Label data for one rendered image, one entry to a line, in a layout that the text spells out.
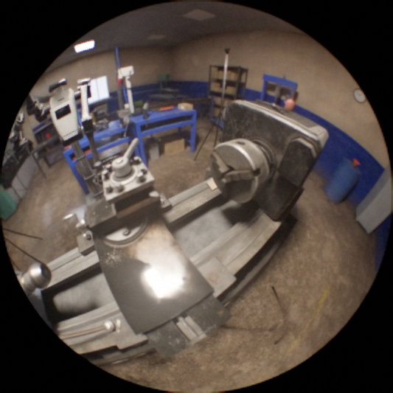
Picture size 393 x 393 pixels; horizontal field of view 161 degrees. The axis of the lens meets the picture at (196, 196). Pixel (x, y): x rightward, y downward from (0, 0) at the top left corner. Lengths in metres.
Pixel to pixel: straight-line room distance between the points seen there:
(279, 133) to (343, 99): 3.39
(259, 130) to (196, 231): 0.61
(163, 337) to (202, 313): 0.17
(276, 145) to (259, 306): 1.41
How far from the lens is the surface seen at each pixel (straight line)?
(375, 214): 3.99
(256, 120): 0.67
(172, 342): 0.58
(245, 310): 1.53
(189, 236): 0.77
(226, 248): 0.65
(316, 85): 3.98
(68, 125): 1.36
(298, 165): 0.57
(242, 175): 0.49
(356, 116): 3.92
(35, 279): 0.56
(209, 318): 0.56
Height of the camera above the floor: 1.42
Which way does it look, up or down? 48 degrees down
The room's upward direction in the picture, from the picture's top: 4 degrees clockwise
